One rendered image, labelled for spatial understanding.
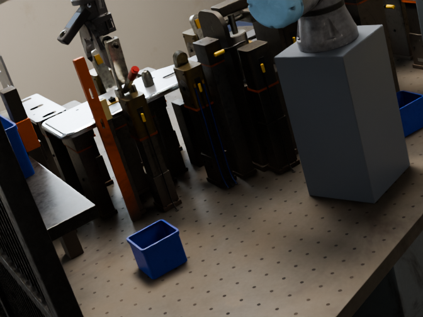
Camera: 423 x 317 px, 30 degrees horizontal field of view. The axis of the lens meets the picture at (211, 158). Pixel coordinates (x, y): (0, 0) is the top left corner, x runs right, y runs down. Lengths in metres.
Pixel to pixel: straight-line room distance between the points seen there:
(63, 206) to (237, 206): 0.63
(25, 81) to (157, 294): 2.45
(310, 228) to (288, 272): 0.18
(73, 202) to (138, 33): 3.06
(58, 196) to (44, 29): 2.58
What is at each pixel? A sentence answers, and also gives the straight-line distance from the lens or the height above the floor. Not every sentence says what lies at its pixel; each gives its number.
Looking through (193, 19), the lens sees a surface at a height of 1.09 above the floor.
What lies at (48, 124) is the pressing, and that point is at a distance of 2.34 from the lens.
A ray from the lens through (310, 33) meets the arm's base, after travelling 1.92.
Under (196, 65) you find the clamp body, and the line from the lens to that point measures 2.19.
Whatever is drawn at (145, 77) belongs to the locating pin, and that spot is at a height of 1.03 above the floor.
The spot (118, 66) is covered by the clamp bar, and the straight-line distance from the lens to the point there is 2.15.
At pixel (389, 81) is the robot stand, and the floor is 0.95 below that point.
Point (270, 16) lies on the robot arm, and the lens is 1.80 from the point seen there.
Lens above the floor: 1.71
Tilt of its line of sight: 24 degrees down
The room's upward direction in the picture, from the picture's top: 17 degrees counter-clockwise
